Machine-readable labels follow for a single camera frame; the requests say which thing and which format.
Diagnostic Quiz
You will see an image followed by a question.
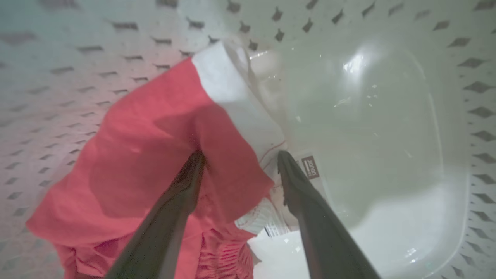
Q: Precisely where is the cream laundry basket brown rim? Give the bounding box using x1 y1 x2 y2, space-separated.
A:
0 0 496 279

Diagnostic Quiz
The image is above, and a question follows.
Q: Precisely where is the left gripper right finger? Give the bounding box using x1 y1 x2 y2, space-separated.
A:
277 150 382 279

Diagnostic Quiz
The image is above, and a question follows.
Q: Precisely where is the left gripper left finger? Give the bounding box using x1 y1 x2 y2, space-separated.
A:
105 150 207 279

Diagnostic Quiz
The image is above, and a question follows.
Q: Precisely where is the white garment red trim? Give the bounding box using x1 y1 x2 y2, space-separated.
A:
191 41 287 171

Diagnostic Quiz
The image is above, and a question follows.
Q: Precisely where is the basket product label sticker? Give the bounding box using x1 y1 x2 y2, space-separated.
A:
234 149 330 238

